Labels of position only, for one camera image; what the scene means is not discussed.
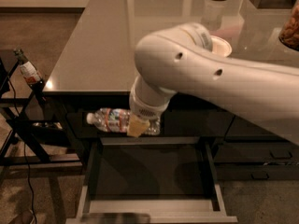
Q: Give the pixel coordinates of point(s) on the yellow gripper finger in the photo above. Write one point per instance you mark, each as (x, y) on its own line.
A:
(137, 126)

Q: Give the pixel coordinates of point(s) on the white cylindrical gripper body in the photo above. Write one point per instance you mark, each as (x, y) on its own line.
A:
(144, 109)

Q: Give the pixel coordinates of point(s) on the clear plastic water bottle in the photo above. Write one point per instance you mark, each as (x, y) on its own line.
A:
(116, 121)

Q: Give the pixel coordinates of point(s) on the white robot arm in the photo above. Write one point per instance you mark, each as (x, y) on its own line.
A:
(180, 59)

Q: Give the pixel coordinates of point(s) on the closed dark top drawer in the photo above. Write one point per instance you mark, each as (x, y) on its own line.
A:
(209, 122)

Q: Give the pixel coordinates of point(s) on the open grey middle drawer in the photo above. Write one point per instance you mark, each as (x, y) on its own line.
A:
(151, 181)

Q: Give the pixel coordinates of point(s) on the dark soda bottle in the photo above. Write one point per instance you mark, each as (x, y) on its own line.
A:
(29, 72)

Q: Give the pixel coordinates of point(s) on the white paper bowl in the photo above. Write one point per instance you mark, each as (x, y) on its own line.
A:
(221, 47)

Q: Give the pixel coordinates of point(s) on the black metal side stand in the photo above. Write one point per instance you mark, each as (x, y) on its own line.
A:
(12, 109)

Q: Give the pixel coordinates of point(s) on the dark right cabinet drawers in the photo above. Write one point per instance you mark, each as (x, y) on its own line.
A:
(248, 152)

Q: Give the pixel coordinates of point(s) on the jar of brown snacks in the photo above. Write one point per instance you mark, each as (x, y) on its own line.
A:
(289, 35)

